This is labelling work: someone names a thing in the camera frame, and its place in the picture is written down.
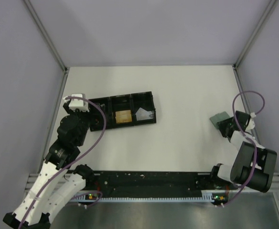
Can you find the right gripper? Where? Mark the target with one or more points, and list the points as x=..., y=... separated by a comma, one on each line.
x=222, y=125

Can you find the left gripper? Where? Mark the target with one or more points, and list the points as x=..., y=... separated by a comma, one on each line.
x=96, y=118

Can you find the green card holder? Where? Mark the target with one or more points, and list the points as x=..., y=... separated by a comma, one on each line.
x=219, y=118

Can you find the black three-compartment tray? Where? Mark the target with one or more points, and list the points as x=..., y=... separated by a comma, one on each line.
x=110, y=105

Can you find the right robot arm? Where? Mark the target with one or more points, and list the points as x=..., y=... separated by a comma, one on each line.
x=254, y=164

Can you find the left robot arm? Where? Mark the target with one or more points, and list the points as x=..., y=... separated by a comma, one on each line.
x=44, y=201

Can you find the gold credit cards stack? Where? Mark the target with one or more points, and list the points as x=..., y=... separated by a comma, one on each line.
x=124, y=116

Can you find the white credit cards stack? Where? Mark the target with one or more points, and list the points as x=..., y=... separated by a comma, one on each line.
x=143, y=114

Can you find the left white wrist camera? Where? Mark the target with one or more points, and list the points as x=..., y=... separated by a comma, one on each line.
x=77, y=104

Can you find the left aluminium corner post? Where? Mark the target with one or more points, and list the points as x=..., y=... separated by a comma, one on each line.
x=44, y=34

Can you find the aluminium corner post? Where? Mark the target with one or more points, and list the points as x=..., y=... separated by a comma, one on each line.
x=44, y=34
x=255, y=33

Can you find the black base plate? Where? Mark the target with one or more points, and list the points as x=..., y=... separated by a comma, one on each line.
x=139, y=184

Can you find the white slotted cable duct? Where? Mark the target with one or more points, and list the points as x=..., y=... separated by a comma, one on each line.
x=206, y=197

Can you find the aluminium frame rail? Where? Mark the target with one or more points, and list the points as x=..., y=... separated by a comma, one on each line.
x=32, y=178

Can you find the right aluminium corner post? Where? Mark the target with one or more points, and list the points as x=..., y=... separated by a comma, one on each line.
x=255, y=33

